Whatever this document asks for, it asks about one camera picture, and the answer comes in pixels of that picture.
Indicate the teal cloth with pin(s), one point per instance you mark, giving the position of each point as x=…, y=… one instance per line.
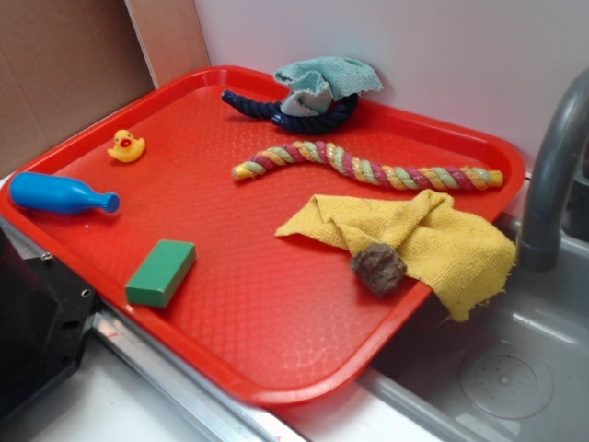
x=315, y=84

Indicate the brown rock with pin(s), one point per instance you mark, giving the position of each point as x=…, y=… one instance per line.
x=380, y=268

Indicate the blue plastic bottle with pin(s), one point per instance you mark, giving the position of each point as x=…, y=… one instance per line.
x=60, y=195

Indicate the yellow rubber duck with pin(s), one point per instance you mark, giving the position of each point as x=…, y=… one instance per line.
x=126, y=147

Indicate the yellow towel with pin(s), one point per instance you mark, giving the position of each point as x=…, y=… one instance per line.
x=462, y=257

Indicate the green wooden block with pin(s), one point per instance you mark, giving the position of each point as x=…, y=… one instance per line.
x=161, y=273

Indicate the grey sink basin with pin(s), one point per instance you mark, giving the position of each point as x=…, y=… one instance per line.
x=516, y=370

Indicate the red plastic tray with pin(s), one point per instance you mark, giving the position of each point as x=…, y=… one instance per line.
x=272, y=321

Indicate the grey faucet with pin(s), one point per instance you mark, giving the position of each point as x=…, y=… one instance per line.
x=557, y=197

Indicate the cardboard panel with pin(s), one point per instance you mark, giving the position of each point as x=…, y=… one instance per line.
x=68, y=64

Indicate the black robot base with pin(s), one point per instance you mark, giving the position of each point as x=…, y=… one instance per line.
x=46, y=313

